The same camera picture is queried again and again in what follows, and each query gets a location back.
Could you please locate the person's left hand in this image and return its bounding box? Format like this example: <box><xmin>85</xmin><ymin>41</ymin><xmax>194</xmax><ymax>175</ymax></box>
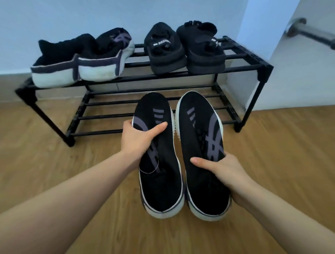
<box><xmin>120</xmin><ymin>121</ymin><xmax>168</xmax><ymax>160</ymax></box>

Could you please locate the person's right hand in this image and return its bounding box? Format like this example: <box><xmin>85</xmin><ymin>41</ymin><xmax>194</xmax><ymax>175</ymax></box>
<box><xmin>190</xmin><ymin>153</ymin><xmax>255</xmax><ymax>208</ymax></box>

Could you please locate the black sneaker with purple stripes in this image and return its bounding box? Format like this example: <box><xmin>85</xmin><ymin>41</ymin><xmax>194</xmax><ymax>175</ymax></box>
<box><xmin>175</xmin><ymin>91</ymin><xmax>232</xmax><ymax>222</ymax></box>
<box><xmin>133</xmin><ymin>92</ymin><xmax>185</xmax><ymax>219</ymax></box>

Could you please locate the person's right forearm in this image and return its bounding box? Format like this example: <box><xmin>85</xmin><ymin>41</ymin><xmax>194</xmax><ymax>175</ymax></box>
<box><xmin>233</xmin><ymin>183</ymin><xmax>335</xmax><ymax>254</ymax></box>

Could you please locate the person's left forearm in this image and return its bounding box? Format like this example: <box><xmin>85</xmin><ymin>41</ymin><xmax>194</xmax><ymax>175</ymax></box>
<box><xmin>0</xmin><ymin>150</ymin><xmax>139</xmax><ymax>254</ymax></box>

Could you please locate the black metal shoe rack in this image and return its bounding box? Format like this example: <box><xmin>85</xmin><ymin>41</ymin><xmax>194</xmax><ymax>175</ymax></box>
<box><xmin>15</xmin><ymin>36</ymin><xmax>274</xmax><ymax>147</ymax></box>

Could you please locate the black knit shoe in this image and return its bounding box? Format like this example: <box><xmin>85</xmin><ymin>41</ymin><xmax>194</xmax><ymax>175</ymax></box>
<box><xmin>144</xmin><ymin>22</ymin><xmax>188</xmax><ymax>76</ymax></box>
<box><xmin>176</xmin><ymin>21</ymin><xmax>226</xmax><ymax>74</ymax></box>

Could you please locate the black sneaker with white sole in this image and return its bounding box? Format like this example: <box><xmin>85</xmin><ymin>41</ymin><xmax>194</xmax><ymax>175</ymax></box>
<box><xmin>77</xmin><ymin>28</ymin><xmax>135</xmax><ymax>82</ymax></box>
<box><xmin>30</xmin><ymin>33</ymin><xmax>97</xmax><ymax>88</ymax></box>

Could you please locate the white door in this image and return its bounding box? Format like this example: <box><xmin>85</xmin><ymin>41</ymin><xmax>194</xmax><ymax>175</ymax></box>
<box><xmin>253</xmin><ymin>0</ymin><xmax>335</xmax><ymax>115</ymax></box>

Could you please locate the grey metal door handle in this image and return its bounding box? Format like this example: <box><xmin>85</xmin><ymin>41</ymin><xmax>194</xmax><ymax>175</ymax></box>
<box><xmin>285</xmin><ymin>18</ymin><xmax>335</xmax><ymax>47</ymax></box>

